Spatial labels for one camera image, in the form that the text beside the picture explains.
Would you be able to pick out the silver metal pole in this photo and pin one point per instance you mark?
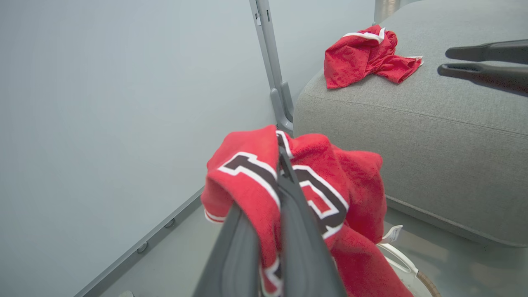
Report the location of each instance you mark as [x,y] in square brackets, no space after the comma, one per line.
[387,9]

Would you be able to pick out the red shorts with white trim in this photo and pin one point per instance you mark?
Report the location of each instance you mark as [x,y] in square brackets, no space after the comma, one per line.
[350,62]

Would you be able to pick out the white plastic laundry basket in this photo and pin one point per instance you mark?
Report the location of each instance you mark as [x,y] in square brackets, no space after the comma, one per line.
[402,260]

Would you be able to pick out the grey partition bottom rail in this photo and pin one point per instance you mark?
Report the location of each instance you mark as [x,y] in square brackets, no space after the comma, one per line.
[144,247]

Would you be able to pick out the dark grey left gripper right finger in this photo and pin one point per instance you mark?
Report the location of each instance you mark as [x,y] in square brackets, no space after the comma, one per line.
[303,247]

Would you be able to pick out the grey partition post with feet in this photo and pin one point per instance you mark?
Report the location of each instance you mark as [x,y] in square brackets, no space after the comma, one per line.
[272,62]

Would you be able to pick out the red jersey with black number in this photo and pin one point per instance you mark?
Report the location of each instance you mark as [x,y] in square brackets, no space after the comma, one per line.
[359,185]

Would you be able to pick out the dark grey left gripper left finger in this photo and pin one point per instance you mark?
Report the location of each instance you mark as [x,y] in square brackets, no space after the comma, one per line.
[239,255]

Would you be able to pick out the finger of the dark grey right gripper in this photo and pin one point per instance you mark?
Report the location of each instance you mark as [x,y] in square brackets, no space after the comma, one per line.
[495,76]
[499,51]

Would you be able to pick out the grey fabric sofa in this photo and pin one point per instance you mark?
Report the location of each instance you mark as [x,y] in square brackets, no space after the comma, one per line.
[433,144]

